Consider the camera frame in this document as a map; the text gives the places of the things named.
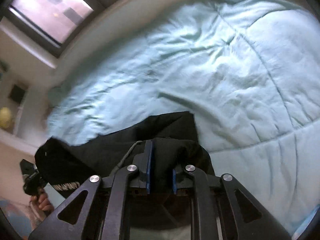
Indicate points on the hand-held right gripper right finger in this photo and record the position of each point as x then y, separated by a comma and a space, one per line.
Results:
175, 181

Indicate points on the black hooded jacket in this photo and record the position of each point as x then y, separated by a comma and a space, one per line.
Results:
170, 130

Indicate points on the dark framed window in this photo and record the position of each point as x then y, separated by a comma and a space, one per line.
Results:
55, 7

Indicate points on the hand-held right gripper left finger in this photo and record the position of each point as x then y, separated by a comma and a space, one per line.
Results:
148, 170

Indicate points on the black speaker box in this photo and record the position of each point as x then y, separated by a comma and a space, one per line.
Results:
17, 93

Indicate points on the pink printed cloth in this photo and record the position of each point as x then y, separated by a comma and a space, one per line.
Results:
15, 212

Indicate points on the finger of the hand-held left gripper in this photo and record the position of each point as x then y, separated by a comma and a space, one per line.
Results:
27, 166

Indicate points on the person's left hand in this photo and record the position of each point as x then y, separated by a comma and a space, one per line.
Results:
43, 202

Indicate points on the yellow globe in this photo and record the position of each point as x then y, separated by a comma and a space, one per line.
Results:
5, 118

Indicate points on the light blue duvet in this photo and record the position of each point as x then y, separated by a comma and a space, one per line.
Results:
225, 80

